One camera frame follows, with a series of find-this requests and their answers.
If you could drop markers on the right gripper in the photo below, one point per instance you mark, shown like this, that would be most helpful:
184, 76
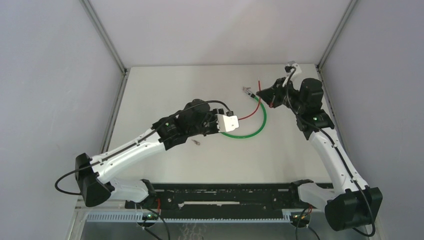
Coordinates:
268, 95

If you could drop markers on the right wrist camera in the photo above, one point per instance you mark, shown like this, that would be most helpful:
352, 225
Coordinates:
292, 70

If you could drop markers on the red cable lock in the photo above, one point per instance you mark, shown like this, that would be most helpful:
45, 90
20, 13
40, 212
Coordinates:
258, 103

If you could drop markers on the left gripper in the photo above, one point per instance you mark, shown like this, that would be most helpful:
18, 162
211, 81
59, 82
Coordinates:
212, 114

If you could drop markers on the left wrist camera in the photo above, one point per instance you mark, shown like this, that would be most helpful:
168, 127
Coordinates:
226, 123

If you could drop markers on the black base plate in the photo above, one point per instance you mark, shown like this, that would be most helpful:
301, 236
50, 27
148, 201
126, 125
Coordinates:
221, 201

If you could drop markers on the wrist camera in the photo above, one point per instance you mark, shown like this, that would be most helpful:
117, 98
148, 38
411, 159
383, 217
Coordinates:
292, 70
226, 123

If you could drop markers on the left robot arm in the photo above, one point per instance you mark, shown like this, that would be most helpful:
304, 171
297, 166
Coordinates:
96, 175

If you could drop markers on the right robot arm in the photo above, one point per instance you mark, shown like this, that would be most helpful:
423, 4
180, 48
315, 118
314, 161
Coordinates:
351, 202

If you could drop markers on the brass padlock keys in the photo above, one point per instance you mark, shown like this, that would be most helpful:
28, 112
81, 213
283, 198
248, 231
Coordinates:
196, 142

